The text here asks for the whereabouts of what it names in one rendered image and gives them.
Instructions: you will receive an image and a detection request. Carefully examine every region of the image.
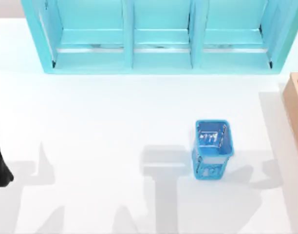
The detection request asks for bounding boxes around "light blue rack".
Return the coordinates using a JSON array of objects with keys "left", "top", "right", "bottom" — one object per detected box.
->
[{"left": 20, "top": 0, "right": 298, "bottom": 76}]

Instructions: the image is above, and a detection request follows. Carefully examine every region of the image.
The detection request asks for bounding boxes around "blue basket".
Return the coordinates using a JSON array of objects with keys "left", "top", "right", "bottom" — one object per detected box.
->
[{"left": 192, "top": 119, "right": 235, "bottom": 181}]

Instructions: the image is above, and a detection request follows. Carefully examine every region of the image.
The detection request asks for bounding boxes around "salmon-coloured shallow box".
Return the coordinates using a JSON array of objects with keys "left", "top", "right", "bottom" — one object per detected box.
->
[{"left": 282, "top": 72, "right": 298, "bottom": 164}]

